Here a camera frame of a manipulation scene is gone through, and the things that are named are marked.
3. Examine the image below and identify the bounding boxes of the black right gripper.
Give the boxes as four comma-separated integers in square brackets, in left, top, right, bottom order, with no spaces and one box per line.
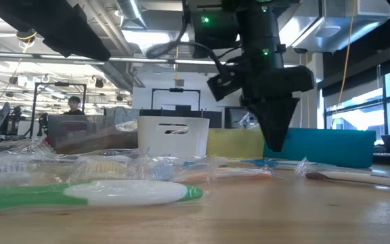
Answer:
[238,64,317,153]

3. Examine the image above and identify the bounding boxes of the yellow plastic bin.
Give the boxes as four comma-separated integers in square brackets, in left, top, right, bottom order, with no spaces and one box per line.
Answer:
[207,127,265,159]

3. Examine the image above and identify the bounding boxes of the green toothbrush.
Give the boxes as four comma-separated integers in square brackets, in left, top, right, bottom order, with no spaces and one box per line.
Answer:
[0,178,205,215]

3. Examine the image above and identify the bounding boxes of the long ceiling light strip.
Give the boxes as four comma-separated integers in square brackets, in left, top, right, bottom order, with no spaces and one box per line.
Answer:
[0,50,307,71]

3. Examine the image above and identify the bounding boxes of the silver round air duct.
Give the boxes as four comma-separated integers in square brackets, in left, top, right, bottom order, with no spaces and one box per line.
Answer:
[76,0,148,91]

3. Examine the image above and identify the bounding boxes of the person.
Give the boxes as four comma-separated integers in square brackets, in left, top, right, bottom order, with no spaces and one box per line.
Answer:
[62,96,86,116]

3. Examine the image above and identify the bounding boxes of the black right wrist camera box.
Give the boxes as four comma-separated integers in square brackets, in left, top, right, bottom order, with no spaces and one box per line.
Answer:
[207,69,245,102]

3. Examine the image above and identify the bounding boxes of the black cabinet row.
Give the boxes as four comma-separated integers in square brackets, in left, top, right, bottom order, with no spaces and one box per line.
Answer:
[104,105,284,131]

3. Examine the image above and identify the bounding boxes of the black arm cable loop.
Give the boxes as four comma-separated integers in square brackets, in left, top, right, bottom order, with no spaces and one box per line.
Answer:
[146,6,232,82]

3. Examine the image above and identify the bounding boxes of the yellow extension cable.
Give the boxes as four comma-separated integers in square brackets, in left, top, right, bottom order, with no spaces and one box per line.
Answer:
[330,0,358,129]

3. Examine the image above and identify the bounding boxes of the silver rectangular air duct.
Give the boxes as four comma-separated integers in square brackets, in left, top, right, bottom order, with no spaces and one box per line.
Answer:
[279,0,390,54]

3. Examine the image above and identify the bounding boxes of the teal plastic bin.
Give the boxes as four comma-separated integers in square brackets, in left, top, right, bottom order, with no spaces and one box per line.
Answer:
[263,127,376,169]

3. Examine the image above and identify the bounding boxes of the black ceiling cable reel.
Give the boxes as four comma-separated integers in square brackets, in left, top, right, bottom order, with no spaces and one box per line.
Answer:
[14,28,40,44]

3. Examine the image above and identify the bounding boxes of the white plastic bin with handles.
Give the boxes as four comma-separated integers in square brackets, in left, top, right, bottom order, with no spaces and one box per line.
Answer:
[136,116,211,159]

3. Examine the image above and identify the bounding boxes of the black rig frame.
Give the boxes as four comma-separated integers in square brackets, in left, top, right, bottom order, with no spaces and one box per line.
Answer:
[30,81,87,138]
[150,87,202,111]

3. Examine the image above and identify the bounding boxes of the grey office chair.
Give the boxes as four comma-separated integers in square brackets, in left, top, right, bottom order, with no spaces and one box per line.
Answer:
[0,101,12,131]

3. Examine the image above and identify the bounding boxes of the transparent grey plastic bin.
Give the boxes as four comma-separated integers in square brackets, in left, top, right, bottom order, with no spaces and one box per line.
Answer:
[47,114,138,155]

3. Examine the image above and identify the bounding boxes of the blue toothbrush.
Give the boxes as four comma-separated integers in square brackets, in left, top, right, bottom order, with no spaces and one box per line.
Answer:
[238,111,260,130]
[132,156,304,182]

